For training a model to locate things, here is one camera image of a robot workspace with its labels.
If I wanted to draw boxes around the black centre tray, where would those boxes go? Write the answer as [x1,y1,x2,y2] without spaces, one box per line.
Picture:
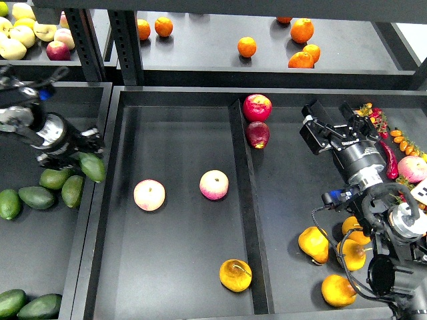
[84,87,426,319]

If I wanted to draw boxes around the large orange right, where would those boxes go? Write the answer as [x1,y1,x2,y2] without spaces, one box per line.
[290,18,314,43]

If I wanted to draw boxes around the pink apple centre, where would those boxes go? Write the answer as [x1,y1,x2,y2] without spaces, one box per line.
[199,169,229,201]

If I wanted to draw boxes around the orange centre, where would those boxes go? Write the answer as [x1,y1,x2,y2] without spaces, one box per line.
[237,37,257,58]

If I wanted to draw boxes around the black shelf post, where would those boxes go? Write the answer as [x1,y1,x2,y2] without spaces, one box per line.
[107,9,144,86]
[65,8,106,82]

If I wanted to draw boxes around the yellow pear with stem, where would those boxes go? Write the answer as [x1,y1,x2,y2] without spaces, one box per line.
[219,259,252,293]

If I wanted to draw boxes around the pink apple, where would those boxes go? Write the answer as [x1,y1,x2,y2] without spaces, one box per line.
[133,179,165,211]
[199,169,229,201]

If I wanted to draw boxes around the black shelf post left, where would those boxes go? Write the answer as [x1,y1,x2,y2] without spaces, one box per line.
[65,8,106,82]

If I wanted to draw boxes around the red apple upper shelf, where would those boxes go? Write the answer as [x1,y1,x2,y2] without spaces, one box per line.
[46,41,71,61]

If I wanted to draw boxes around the orange cherry tomato vine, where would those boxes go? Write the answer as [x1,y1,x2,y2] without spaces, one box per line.
[390,129,426,161]

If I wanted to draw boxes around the pale yellow apple front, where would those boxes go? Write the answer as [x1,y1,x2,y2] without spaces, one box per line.
[0,39,27,60]

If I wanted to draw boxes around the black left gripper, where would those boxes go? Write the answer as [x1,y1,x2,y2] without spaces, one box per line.
[36,128,105,176]

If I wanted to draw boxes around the black upper left shelf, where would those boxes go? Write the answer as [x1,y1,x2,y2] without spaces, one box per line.
[0,0,113,83]

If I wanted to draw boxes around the yellow pear brown tip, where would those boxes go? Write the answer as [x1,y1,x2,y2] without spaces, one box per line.
[342,216,371,245]

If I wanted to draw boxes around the bright red apple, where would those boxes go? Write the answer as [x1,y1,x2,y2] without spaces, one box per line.
[243,94,272,122]

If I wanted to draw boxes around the pink apple left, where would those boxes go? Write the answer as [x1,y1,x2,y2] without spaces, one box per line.
[133,179,165,211]

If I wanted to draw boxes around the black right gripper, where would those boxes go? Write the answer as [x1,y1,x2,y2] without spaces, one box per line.
[300,101,380,155]

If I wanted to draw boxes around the pink apple right bin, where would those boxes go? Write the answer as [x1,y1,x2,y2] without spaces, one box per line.
[398,156,426,183]

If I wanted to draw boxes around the orange partly hidden top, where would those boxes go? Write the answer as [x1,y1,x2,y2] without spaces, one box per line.
[276,17,292,24]

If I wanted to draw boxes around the black shelf post right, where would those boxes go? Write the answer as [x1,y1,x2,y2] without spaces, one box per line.
[107,9,144,86]

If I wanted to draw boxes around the black shelf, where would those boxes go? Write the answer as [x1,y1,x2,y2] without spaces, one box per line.
[140,13,423,90]
[0,0,113,83]

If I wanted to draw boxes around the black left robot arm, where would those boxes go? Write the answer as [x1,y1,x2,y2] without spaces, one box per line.
[1,64,106,182]

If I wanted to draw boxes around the black tray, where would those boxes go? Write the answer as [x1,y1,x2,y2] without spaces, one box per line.
[84,87,426,319]
[1,82,113,319]

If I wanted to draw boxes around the orange right small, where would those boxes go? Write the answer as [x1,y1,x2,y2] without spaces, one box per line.
[302,44,321,64]

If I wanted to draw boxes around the red chili pepper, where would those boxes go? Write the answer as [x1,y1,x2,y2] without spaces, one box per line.
[380,140,399,180]

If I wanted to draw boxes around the yellow apple with stem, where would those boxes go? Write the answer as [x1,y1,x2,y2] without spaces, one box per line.
[33,21,57,42]

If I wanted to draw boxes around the dark red apple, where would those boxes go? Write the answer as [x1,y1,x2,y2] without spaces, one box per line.
[245,121,270,149]

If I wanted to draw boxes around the cherry tomato bunch top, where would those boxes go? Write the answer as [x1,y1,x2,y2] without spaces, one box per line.
[354,103,388,139]

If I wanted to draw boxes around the black left tray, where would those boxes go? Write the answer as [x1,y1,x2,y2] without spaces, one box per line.
[1,82,113,319]

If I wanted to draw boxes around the yellow pear left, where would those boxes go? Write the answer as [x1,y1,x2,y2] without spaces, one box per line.
[298,226,329,265]

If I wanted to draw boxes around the green avocado top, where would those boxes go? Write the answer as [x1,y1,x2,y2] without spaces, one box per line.
[39,168,73,190]

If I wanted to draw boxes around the green avocado middle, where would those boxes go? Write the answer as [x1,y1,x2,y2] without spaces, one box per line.
[18,186,55,210]

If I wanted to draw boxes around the green avocado far left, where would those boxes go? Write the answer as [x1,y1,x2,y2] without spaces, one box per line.
[0,189,22,220]

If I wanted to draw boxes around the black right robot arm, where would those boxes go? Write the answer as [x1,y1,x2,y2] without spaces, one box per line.
[300,101,426,319]

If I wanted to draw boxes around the dark green avocado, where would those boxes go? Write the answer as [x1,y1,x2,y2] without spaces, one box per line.
[79,153,106,183]

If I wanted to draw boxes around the yellow pear middle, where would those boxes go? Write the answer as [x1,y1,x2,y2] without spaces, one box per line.
[336,239,366,271]

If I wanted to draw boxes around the white label card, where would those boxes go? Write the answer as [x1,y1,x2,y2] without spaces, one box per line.
[410,179,427,205]

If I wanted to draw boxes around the pale peach upper shelf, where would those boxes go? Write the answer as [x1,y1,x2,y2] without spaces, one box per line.
[54,28,75,51]

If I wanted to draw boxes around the orange front right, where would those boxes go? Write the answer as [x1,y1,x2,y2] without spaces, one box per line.
[288,51,314,69]

